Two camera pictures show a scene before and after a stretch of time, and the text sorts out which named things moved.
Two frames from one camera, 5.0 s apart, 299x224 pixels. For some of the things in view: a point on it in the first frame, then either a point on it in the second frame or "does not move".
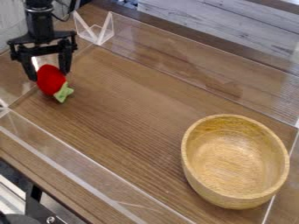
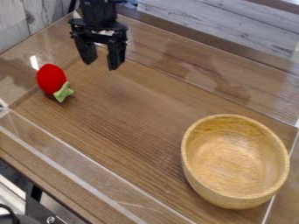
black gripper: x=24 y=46 to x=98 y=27
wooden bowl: x=235 y=160 does not move
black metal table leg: x=35 y=208 does not move
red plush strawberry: x=51 y=82 does not move
